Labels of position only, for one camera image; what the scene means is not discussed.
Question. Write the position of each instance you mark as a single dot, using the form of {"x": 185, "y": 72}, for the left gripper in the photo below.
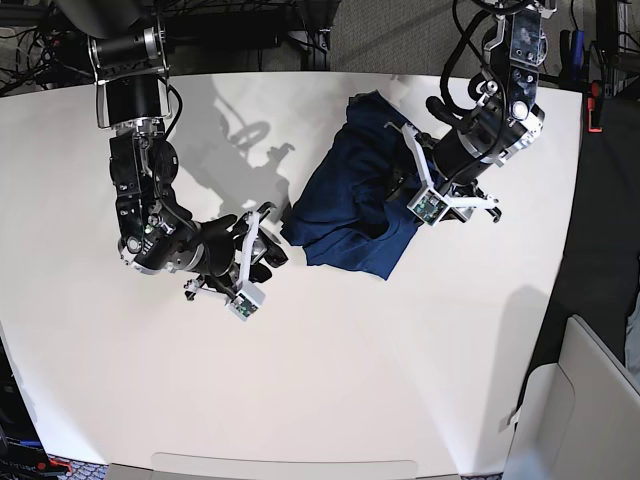
{"x": 454, "y": 165}

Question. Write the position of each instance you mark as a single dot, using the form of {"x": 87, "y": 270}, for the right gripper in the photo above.
{"x": 219, "y": 241}

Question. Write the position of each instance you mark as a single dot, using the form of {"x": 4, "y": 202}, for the blue long-sleeve T-shirt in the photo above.
{"x": 341, "y": 218}

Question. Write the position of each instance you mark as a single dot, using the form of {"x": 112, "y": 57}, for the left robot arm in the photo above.
{"x": 508, "y": 40}

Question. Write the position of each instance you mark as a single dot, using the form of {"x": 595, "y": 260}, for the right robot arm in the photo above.
{"x": 135, "y": 99}

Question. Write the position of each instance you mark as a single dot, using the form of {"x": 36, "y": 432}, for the black and blue clamp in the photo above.
{"x": 572, "y": 76}

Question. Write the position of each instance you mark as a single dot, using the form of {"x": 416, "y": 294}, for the red and black clamp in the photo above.
{"x": 595, "y": 103}

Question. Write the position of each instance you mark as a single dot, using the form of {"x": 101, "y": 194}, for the white plastic bin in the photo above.
{"x": 580, "y": 415}

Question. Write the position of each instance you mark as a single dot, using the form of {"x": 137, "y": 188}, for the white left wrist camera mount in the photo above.
{"x": 429, "y": 205}

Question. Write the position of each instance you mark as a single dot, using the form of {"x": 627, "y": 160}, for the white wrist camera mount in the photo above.
{"x": 429, "y": 205}
{"x": 249, "y": 297}

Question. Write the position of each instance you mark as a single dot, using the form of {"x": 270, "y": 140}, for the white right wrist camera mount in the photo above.
{"x": 249, "y": 297}

